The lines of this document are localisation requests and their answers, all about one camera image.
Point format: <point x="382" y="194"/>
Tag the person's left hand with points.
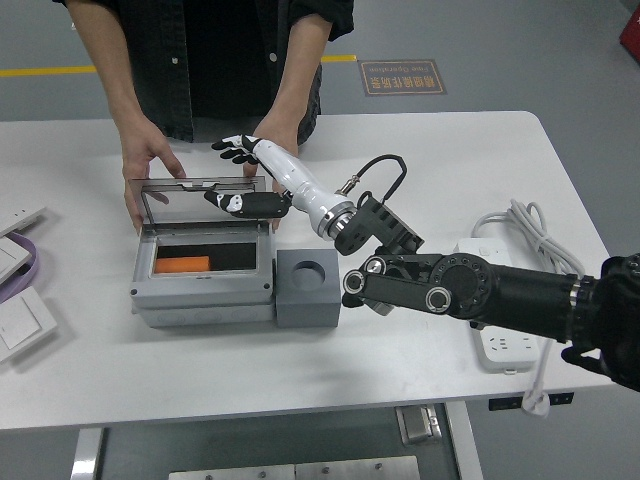
<point x="280" y="132"/>

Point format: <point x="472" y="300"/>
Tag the person's right hand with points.
<point x="142" y="147"/>

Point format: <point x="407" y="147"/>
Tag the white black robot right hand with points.
<point x="300" y="187"/>

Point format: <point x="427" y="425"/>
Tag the orange cylinder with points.
<point x="182" y="265"/>

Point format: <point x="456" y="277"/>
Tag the grey box with clear lid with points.
<point x="200" y="295"/>

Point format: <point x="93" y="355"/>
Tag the person's left forearm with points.
<point x="300" y="70"/>

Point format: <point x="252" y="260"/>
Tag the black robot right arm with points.
<point x="475" y="285"/>

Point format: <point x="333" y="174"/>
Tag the person's right forearm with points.
<point x="110" y="60"/>

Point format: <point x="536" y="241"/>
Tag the grey cube with round hole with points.
<point x="307" y="310"/>

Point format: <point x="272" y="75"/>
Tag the person's torso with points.
<point x="225" y="60"/>

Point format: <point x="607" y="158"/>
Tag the brown floor sign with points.
<point x="402" y="78"/>

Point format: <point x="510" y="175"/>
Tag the white power strip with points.
<point x="505" y="347"/>

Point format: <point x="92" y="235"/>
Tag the black under-table bar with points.
<point x="505" y="403"/>

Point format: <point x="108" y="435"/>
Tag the grey table leg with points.
<point x="87" y="455"/>
<point x="465" y="445"/>

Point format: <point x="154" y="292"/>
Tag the red object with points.
<point x="632" y="32"/>

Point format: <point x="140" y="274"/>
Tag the small white switch panel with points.
<point x="22" y="220"/>

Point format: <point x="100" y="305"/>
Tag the large white switch panel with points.
<point x="22" y="322"/>

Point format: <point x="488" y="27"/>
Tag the metal table bracket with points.
<point x="419" y="425"/>

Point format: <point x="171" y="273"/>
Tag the metal base plate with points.
<point x="300" y="471"/>

